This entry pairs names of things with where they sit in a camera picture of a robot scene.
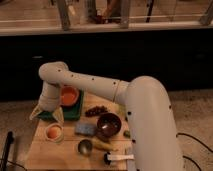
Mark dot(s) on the black and white brush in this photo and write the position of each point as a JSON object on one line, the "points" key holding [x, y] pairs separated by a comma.
{"points": [[108, 157]]}

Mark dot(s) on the dark red grapes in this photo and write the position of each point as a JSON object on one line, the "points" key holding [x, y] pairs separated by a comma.
{"points": [[96, 111]]}

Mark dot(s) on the grey folded cloth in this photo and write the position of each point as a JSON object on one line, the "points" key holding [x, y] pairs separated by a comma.
{"points": [[130, 163]]}

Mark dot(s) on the dark brown bowl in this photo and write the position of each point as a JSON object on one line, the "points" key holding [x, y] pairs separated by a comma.
{"points": [[109, 124]]}

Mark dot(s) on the green plastic tray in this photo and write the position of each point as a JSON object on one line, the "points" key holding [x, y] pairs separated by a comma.
{"points": [[71, 113]]}

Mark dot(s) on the orange bowl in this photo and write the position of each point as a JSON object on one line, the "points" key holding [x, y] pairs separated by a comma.
{"points": [[69, 96]]}

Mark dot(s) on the blue sponge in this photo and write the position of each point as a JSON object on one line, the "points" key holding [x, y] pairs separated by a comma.
{"points": [[87, 129]]}

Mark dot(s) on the yellow green small cup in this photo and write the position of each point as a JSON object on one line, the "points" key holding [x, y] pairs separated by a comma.
{"points": [[121, 110]]}

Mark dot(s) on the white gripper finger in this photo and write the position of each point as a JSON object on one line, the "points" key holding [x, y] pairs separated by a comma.
{"points": [[36, 111], [58, 115]]}

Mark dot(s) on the green chili pepper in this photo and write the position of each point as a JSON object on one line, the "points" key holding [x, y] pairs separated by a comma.
{"points": [[126, 133]]}

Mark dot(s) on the black stand pole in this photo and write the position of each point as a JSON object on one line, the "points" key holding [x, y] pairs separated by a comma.
{"points": [[9, 140]]}

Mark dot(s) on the red apple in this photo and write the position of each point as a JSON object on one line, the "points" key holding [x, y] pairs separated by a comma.
{"points": [[54, 132]]}

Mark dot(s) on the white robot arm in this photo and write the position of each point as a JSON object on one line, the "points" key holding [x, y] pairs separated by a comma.
{"points": [[148, 109]]}

